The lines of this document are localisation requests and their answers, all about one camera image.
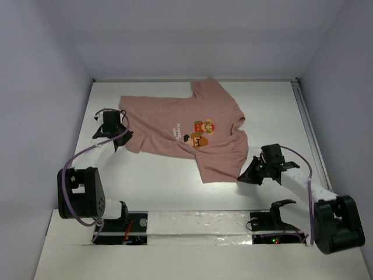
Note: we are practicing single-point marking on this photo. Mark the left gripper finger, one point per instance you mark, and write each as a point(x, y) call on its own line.
point(117, 143)
point(125, 138)

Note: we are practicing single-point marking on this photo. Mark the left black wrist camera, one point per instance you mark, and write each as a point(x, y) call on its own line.
point(111, 119)

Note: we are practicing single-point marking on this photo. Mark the aluminium rail right edge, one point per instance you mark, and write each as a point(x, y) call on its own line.
point(309, 130)

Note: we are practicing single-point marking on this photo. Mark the pink printed t-shirt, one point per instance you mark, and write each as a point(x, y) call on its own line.
point(204, 127)

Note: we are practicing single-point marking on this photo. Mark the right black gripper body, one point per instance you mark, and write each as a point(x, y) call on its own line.
point(266, 165)

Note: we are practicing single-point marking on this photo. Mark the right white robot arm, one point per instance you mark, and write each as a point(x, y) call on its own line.
point(334, 220)

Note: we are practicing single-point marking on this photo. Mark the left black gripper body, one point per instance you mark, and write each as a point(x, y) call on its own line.
point(121, 129)

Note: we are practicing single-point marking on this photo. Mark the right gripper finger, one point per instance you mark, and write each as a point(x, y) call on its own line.
point(251, 171)
point(256, 180)

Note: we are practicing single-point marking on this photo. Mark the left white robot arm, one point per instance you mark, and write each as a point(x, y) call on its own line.
point(80, 190)

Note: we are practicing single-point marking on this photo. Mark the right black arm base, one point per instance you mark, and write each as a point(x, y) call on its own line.
point(268, 227)

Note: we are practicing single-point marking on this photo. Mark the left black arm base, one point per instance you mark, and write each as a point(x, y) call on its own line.
point(117, 232)

